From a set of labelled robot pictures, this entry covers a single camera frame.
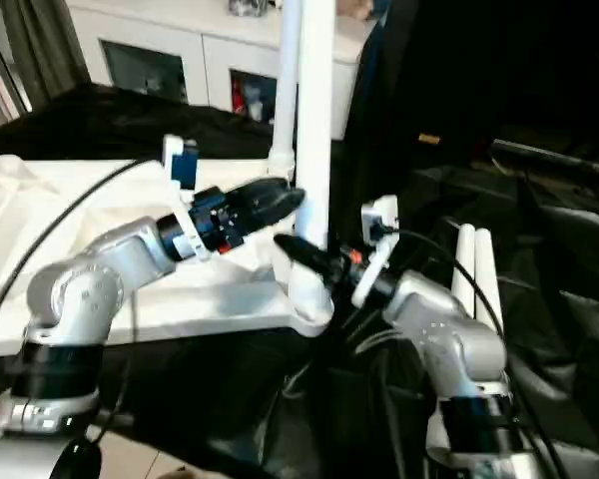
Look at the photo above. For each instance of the white plastic table leg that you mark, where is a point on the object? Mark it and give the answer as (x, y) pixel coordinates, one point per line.
(461, 264)
(285, 90)
(486, 274)
(314, 125)

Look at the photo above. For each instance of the white plastic table top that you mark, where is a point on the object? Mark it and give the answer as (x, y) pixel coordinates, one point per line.
(80, 309)

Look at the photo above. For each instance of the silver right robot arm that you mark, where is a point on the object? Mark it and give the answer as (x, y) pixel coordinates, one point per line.
(449, 334)

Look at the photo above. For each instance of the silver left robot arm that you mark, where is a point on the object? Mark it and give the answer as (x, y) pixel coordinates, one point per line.
(95, 279)

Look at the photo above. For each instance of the black table mat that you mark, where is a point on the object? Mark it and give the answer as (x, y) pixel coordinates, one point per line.
(229, 399)

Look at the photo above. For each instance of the white cabinet with glass doors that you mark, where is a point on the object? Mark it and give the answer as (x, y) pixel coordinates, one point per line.
(204, 30)

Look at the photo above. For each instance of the long dark metal rod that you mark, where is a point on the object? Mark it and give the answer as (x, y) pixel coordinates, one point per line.
(554, 157)

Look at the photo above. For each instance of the grey curtain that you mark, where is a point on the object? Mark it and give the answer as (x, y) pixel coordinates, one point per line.
(45, 50)

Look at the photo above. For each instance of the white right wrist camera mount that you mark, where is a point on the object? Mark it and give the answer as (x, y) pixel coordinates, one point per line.
(379, 249)

